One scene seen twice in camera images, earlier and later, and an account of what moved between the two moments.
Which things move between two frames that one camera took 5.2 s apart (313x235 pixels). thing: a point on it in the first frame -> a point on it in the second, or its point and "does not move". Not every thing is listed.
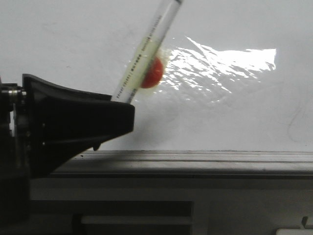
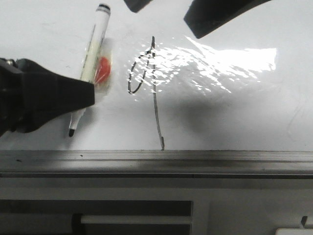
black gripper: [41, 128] -> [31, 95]
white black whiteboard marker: [146, 69] -> [97, 66]
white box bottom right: [294, 231] does not move
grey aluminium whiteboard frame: [100, 163] does not move
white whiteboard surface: [238, 74] does not move
